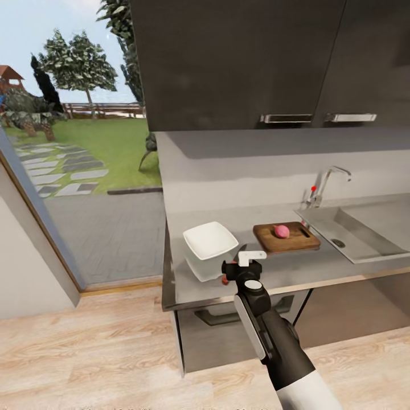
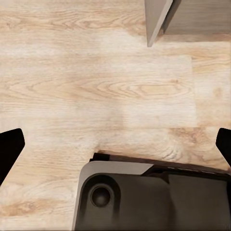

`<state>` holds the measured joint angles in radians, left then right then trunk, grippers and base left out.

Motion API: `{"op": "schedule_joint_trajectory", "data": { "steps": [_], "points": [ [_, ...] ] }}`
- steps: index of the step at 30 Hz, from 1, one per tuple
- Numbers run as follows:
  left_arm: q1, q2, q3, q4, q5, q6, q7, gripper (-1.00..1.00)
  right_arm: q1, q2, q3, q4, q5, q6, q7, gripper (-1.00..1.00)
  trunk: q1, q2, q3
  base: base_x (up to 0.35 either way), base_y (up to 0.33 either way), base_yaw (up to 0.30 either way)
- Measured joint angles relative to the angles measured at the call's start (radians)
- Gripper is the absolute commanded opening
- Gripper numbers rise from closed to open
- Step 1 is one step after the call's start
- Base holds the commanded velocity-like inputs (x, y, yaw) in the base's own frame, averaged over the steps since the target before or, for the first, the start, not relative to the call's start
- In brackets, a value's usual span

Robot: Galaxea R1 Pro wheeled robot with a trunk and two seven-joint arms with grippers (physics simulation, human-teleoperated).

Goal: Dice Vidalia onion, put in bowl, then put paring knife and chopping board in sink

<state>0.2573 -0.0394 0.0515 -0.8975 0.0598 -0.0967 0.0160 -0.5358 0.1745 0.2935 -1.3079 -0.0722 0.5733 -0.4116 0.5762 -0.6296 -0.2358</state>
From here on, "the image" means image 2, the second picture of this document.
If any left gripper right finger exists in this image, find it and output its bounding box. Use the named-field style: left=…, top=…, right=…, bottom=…
left=216, top=128, right=231, bottom=166

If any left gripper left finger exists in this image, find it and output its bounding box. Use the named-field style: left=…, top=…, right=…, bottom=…
left=0, top=128, right=25, bottom=186

